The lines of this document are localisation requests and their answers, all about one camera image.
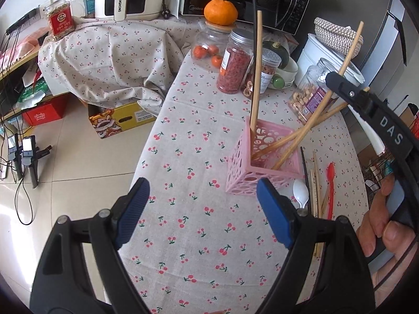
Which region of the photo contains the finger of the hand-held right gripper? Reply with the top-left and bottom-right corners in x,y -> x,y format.
326,71 -> 374,112

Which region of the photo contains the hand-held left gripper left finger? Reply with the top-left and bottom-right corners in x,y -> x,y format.
29,177 -> 151,314

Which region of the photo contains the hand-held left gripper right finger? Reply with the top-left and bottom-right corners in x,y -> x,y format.
256,178 -> 375,314

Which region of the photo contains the wooden chopstick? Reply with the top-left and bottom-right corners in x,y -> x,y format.
312,151 -> 319,218
252,87 -> 371,160
309,169 -> 315,217
320,185 -> 330,218
249,10 -> 263,133
272,21 -> 365,171

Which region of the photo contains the white plastic spoon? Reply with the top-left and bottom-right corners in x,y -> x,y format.
292,179 -> 310,210

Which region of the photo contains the black chopstick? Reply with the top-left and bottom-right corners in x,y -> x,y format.
300,147 -> 311,209
251,0 -> 261,82

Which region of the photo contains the pink perforated utensil holder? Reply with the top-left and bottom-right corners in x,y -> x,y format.
225,116 -> 303,197

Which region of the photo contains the red plastic spoon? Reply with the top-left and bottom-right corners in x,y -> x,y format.
325,162 -> 336,220

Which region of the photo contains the person's right hand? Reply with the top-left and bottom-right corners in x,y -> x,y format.
355,173 -> 419,308

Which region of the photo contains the plastic jar of cashews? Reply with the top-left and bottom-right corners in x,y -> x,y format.
287,58 -> 345,125

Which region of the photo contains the white electric cooking pot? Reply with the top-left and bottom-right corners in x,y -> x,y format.
295,33 -> 366,88

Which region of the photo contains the white bowl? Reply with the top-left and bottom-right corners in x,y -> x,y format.
268,59 -> 299,89

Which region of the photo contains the grey refrigerator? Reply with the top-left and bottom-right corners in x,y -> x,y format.
355,0 -> 419,115

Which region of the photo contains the dark green squash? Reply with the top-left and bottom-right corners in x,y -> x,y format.
262,41 -> 290,70

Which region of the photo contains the small jar of dried fruit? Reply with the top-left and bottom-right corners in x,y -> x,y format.
241,47 -> 283,100

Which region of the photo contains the cherry print tablecloth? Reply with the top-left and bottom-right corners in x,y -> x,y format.
116,16 -> 371,314

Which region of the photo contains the yellow cardboard box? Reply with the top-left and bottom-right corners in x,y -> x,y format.
88,101 -> 158,141

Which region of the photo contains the plastic jar of goji berries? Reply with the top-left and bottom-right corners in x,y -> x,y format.
216,29 -> 260,95

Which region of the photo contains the spare gripper on floor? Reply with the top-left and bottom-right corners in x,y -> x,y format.
7,133 -> 24,181
21,135 -> 53,189

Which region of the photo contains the red box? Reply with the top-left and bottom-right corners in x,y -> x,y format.
21,99 -> 68,127

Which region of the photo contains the orange mandarin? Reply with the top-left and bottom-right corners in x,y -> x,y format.
203,0 -> 238,26

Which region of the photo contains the glass jar with wooden lid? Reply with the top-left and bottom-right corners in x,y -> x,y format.
191,20 -> 237,71

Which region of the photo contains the draped cherry print cloth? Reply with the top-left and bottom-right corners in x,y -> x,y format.
37,16 -> 187,117

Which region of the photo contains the wooden cabinet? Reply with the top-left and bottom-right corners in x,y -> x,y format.
0,47 -> 69,123

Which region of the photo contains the red label jar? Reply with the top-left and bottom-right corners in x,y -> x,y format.
43,0 -> 74,42

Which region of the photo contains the clear plastic container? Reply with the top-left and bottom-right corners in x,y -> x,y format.
70,0 -> 97,19

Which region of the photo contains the black power strip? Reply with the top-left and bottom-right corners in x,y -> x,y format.
6,8 -> 37,35

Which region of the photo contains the woven rope basket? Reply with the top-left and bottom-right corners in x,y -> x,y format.
313,17 -> 364,56

